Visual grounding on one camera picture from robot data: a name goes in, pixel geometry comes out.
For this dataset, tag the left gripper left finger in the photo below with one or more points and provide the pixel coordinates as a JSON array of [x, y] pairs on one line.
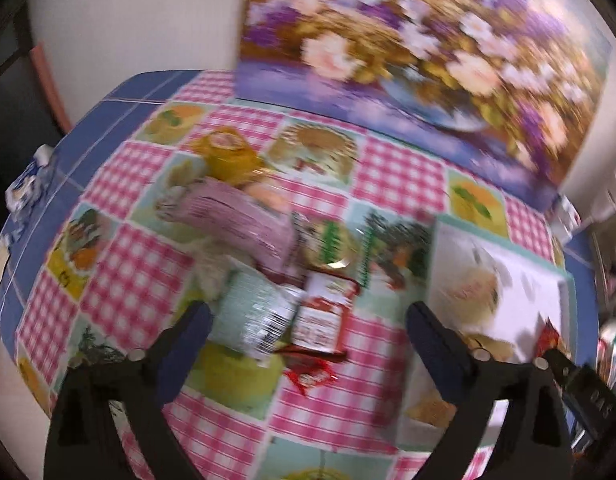
[[83, 441]]

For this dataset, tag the round bun clear wrapper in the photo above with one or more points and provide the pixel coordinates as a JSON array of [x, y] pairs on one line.
[[471, 296]]

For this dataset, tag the pink snack packet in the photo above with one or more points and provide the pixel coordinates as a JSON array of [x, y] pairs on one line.
[[224, 211]]

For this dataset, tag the red white milk biscuit packet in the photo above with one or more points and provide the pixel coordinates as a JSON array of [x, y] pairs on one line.
[[322, 321]]

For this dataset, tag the floral painting canvas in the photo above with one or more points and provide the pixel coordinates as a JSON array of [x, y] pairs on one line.
[[506, 89]]

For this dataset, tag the checkered food-print tablecloth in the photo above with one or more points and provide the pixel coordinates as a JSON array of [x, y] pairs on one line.
[[117, 275]]

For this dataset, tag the red peanut snack packet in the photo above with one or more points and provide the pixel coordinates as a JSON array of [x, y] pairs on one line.
[[548, 339]]

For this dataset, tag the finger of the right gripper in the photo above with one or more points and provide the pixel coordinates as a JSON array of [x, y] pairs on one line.
[[590, 400]]

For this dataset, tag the small red candy packet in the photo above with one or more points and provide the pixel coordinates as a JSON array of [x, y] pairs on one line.
[[308, 375]]

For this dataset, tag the crumpled blue white wrapper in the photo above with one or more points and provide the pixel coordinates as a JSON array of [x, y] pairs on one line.
[[29, 187]]

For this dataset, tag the orange peach snack packet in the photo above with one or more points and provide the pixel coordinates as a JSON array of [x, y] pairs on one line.
[[269, 195]]

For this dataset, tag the pale green barcode packet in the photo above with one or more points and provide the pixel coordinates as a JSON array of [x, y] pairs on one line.
[[253, 313]]

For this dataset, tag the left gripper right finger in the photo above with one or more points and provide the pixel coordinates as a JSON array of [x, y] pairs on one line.
[[533, 440]]

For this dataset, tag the cream text snack packet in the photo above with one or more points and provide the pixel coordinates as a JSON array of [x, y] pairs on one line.
[[212, 264]]

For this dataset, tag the yellow jelly packet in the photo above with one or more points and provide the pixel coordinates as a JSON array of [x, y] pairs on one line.
[[229, 157]]

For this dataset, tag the blue quilted cloth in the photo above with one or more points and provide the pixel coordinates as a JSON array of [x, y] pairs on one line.
[[76, 159]]

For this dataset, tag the round cookie green wrapper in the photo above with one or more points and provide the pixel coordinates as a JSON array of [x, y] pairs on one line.
[[330, 246]]

